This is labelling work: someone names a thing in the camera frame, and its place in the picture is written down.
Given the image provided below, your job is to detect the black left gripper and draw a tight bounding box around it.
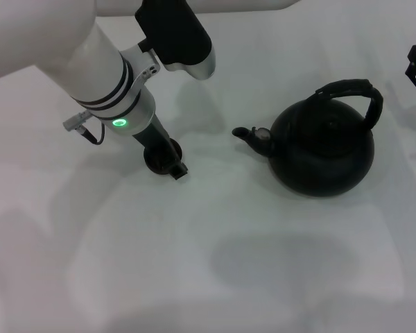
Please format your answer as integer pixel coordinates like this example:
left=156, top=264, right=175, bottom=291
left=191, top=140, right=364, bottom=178
left=131, top=112, right=189, bottom=182

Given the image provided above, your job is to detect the dark brown teacup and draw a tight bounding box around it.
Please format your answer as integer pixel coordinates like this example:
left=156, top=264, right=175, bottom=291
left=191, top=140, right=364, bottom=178
left=143, top=137, right=185, bottom=176

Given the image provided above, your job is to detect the black round kettle teapot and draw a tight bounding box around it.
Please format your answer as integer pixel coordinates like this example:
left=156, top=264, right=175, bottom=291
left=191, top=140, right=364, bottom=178
left=231, top=78, right=385, bottom=198

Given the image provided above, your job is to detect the black cable with silver plug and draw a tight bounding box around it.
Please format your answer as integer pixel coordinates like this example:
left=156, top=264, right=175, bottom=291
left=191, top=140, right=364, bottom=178
left=62, top=111, right=105, bottom=146

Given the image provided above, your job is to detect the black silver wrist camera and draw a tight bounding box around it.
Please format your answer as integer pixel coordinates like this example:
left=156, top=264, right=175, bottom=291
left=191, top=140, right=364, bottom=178
left=134, top=0, right=218, bottom=81

